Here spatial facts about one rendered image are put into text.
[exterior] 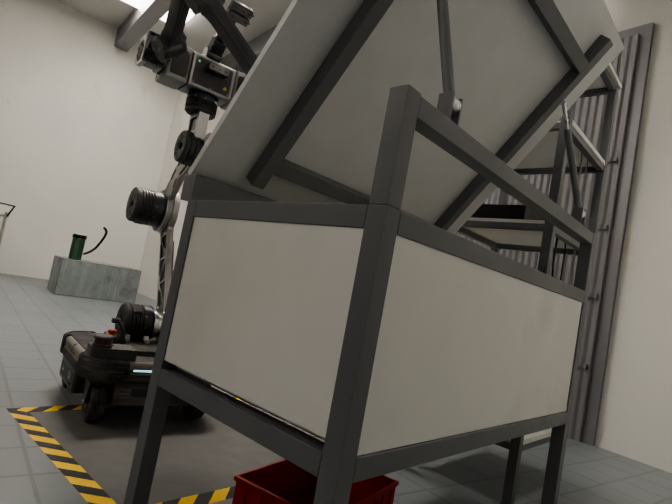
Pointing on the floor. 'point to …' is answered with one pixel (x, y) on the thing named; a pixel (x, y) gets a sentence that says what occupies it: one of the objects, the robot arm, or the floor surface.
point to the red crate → (302, 486)
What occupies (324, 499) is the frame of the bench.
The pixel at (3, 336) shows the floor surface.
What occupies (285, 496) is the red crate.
